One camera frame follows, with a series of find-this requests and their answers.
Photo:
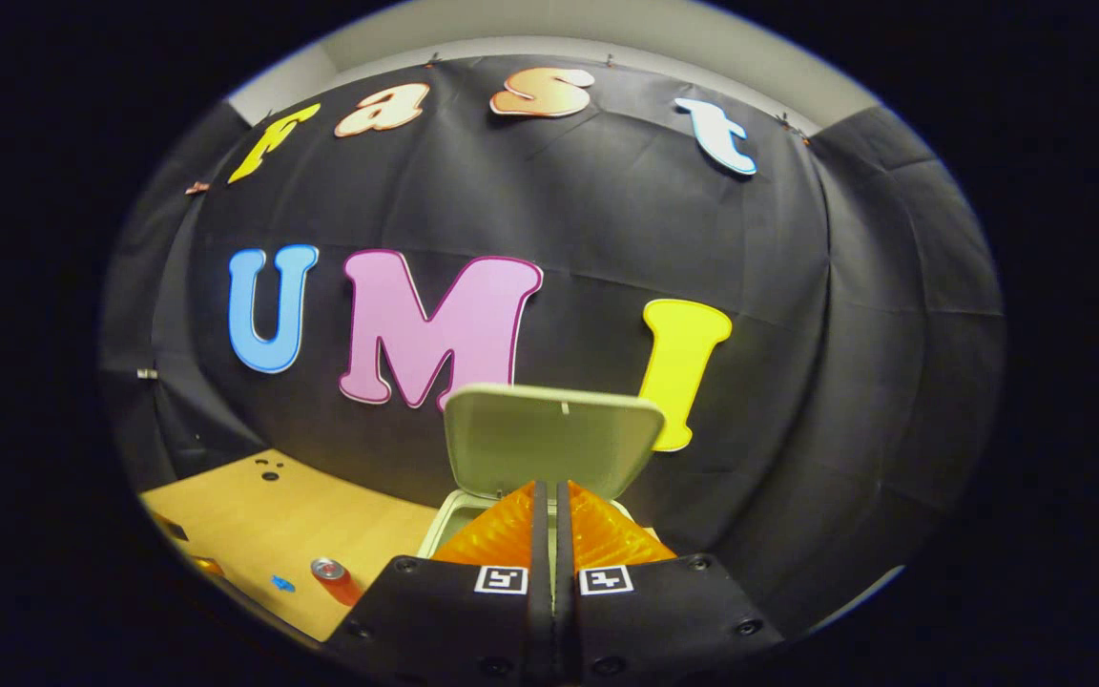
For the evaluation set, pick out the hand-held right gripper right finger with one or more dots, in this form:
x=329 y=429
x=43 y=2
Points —
x=645 y=620

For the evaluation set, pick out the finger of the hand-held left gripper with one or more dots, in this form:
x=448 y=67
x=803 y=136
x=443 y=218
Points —
x=171 y=528
x=208 y=566

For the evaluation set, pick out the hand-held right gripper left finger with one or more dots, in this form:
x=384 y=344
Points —
x=473 y=620

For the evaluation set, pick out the blue paper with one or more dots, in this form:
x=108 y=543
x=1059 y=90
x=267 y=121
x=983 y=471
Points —
x=282 y=583

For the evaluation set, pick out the orange pop can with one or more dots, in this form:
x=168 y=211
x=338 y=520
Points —
x=340 y=584

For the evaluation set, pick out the green desktop garbage bin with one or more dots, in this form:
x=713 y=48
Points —
x=549 y=439

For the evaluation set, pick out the copper cloth clip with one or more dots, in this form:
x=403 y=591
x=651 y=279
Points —
x=196 y=188

